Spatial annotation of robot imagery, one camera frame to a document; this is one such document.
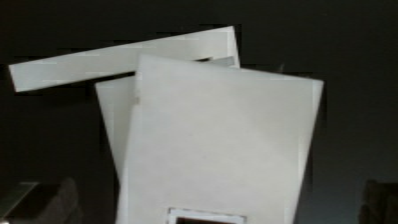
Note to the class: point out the white cabinet body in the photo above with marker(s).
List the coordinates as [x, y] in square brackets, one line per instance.
[117, 96]

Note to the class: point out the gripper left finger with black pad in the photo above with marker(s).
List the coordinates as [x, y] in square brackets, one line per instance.
[42, 204]

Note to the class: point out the small white tagged box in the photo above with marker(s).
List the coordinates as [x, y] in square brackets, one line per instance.
[222, 130]

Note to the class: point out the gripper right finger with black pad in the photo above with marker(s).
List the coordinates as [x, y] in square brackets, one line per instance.
[380, 209]

